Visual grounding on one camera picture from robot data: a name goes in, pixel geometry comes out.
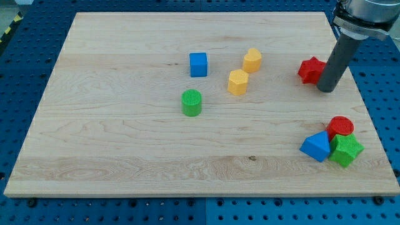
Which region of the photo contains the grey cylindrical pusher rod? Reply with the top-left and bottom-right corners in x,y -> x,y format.
316,33 -> 363,93

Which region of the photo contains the red star block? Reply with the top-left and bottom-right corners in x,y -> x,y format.
297,56 -> 326,84

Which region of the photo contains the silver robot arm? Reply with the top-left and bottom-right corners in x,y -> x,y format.
316,0 -> 399,93

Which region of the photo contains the red cylinder block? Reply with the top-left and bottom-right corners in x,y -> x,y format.
326,116 -> 354,141

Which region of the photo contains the yellow heart block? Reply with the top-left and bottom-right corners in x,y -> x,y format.
242,48 -> 262,73

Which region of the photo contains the green star block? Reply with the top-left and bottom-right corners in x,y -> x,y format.
328,134 -> 364,168

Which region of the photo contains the blue triangular block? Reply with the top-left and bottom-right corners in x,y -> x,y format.
299,131 -> 331,163

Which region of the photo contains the yellow hexagon block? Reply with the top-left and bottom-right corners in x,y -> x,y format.
227,69 -> 249,96

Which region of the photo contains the blue cube block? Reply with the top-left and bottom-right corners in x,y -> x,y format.
189,52 -> 208,78

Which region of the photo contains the wooden board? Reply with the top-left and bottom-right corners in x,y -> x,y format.
4,12 -> 399,198

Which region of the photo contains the green cylinder block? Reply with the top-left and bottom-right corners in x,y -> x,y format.
181,89 -> 202,117

